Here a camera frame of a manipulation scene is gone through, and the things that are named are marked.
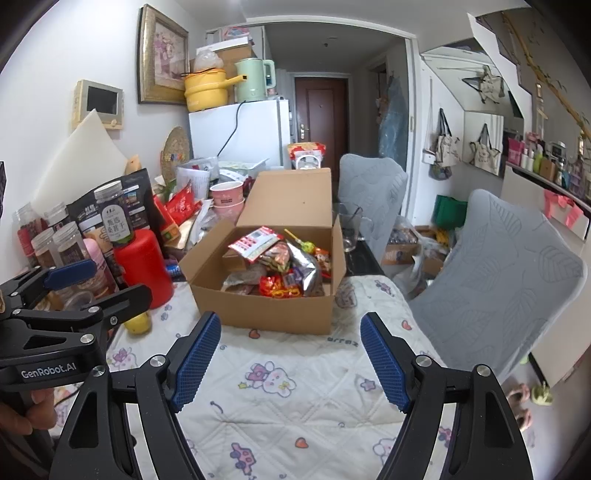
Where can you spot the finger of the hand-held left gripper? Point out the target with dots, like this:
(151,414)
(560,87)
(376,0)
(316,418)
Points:
(71,273)
(124,302)

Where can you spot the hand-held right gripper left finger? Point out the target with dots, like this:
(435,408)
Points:
(196,364)

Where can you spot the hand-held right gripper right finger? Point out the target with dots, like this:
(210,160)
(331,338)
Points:
(385,364)

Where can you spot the brown cardboard box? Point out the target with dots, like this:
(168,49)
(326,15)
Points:
(263,318)

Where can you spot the red gold snack packet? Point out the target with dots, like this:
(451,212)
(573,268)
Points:
(281,287)

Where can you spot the purple silver snack packet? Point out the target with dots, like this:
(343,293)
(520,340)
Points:
(307,274)

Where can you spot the red white snack packet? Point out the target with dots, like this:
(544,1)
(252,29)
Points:
(254,244)

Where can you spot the green lollipop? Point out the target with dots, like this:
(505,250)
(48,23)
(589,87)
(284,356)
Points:
(302,244)

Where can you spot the person's left hand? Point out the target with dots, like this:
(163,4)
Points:
(27,413)

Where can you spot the clear jar with orange label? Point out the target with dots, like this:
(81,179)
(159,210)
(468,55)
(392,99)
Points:
(83,295)

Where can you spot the pink bottle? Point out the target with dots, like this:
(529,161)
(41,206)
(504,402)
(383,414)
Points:
(99,258)

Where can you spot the red plastic canister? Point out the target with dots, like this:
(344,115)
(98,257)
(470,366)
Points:
(145,272)

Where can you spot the clear plastic jar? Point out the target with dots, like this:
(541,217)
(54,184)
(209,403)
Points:
(27,235)
(56,214)

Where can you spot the blue white tube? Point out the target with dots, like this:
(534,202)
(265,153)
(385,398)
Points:
(173,269)

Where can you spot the black pouch with white label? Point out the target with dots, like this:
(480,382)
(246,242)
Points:
(83,212)

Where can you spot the green pouch on tin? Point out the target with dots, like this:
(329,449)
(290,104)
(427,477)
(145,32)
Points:
(115,217)

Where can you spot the printed quilted tablecloth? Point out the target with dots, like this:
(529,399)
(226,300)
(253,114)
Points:
(286,406)

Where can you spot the black printed pouch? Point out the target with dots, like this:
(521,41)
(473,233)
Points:
(138,198)

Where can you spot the red snack pouch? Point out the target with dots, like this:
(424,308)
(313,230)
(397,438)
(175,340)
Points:
(180,205)

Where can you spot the chair with grey leaf cover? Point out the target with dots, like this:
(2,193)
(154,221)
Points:
(374,194)
(498,286)

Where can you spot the glass mug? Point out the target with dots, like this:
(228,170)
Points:
(348,230)

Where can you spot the person's foot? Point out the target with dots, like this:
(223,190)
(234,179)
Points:
(519,406)

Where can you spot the pink cups stack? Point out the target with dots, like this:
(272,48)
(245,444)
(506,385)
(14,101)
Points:
(226,196)

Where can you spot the green slipper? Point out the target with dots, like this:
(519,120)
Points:
(541,394)

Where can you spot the round woven mat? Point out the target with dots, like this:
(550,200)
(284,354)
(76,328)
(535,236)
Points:
(174,150)

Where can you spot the green shopping bag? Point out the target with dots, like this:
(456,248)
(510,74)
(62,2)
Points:
(450,212)

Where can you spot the white fridge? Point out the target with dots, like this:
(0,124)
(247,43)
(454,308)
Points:
(254,134)

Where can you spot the canvas tote bag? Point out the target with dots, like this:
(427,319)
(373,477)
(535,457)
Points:
(485,154)
(445,150)

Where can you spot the red yellow snack bag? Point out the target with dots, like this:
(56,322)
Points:
(304,154)

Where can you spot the yellow cooking pot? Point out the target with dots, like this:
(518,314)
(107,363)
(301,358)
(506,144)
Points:
(205,92)

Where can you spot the framed picture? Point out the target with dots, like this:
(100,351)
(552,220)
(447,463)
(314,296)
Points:
(164,55)

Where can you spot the blue plastic bag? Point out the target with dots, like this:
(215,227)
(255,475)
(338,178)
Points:
(395,120)

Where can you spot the green electric kettle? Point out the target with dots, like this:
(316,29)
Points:
(251,83)

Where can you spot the brown door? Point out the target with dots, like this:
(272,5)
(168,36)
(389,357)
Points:
(321,115)

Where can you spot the row of cosmetic bottles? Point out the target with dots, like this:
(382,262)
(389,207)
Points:
(545,161)

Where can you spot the small brown carton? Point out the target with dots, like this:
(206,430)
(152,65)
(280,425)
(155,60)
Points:
(238,55)

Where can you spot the wall intercom panel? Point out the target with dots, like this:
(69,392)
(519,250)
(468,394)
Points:
(99,104)

